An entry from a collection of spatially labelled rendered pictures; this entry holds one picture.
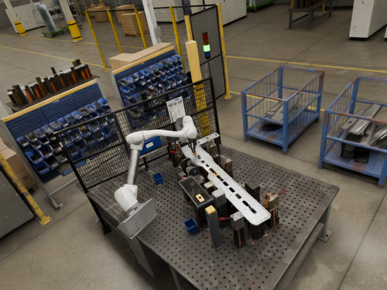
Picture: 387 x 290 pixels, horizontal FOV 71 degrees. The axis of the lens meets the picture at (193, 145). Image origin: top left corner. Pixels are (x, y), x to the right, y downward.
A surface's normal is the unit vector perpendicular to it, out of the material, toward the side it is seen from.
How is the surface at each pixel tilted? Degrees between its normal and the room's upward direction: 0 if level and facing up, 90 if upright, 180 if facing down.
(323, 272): 0
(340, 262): 0
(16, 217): 88
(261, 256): 0
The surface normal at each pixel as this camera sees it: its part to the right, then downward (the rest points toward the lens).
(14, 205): 0.69, 0.33
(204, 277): -0.17, -0.82
